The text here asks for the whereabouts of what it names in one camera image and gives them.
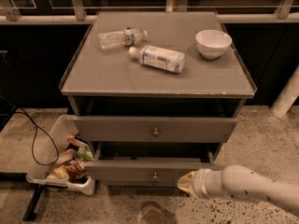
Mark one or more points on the metal railing frame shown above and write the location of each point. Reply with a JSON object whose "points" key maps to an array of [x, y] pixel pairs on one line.
{"points": [[83, 11]]}

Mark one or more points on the clear crushed water bottle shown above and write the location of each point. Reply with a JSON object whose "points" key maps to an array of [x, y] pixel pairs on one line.
{"points": [[124, 37]]}

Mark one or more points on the white ceramic bowl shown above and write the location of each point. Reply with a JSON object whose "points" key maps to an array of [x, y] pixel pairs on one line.
{"points": [[212, 43]]}

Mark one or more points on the grey drawer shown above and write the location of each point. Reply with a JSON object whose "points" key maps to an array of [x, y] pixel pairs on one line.
{"points": [[155, 129], [137, 164]]}

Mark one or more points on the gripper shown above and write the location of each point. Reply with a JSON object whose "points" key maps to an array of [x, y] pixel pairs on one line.
{"points": [[199, 182]]}

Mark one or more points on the clear plastic storage bin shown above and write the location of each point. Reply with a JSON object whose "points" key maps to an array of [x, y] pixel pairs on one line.
{"points": [[47, 151]]}

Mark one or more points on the grey top drawer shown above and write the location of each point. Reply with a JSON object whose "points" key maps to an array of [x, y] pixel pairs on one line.
{"points": [[155, 129]]}

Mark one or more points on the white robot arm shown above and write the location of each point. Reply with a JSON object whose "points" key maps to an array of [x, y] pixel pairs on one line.
{"points": [[261, 159]]}

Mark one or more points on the white labelled plastic bottle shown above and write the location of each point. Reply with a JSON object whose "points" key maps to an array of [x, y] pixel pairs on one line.
{"points": [[165, 59]]}

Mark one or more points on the grey wooden drawer cabinet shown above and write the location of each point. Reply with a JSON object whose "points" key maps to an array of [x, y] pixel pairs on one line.
{"points": [[113, 84]]}

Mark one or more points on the black metal stand leg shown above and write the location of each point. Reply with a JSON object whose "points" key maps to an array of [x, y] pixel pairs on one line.
{"points": [[29, 214]]}

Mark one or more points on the snack packets in bin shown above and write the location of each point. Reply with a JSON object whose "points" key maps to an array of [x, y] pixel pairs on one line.
{"points": [[71, 165]]}

